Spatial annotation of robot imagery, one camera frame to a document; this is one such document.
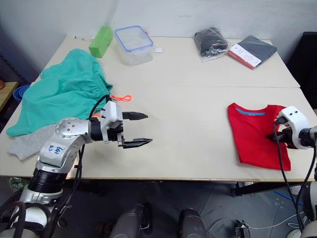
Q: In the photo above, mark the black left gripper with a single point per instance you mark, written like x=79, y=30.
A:
x=116, y=132

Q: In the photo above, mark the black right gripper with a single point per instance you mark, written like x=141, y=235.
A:
x=284, y=136

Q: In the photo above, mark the red t-shirt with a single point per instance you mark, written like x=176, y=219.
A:
x=252, y=138

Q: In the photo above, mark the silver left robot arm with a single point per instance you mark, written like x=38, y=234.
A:
x=67, y=131

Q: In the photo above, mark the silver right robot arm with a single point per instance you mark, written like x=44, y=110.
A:
x=312, y=133

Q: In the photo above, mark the green shorts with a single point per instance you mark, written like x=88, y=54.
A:
x=62, y=86

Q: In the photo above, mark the blue stick on floor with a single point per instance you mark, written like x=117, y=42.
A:
x=287, y=197

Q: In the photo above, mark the small white square packet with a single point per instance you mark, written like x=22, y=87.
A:
x=159, y=49

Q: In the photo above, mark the dark packaged garment with card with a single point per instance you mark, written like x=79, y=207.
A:
x=255, y=50

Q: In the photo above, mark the clear container with blue-rimmed lid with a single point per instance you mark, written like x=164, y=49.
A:
x=133, y=41

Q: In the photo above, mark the dark rounded shape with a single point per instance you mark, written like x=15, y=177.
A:
x=128, y=221
x=192, y=224

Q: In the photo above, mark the green rectangular box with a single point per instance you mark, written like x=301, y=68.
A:
x=99, y=42

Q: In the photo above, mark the grey sock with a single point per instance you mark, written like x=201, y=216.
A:
x=27, y=146

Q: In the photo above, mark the black garment in plastic bag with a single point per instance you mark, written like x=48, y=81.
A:
x=211, y=42

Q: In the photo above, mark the green crinkled bag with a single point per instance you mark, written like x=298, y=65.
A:
x=17, y=183

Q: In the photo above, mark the wooden side table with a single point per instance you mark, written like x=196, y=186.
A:
x=7, y=93

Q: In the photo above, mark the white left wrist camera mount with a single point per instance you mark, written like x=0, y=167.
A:
x=112, y=111

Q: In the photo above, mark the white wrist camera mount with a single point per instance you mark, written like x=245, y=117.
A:
x=296, y=117
x=112, y=111

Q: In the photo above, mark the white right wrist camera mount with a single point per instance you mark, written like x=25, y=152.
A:
x=296, y=117

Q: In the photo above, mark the black table frame beam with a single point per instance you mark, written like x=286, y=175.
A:
x=262, y=188

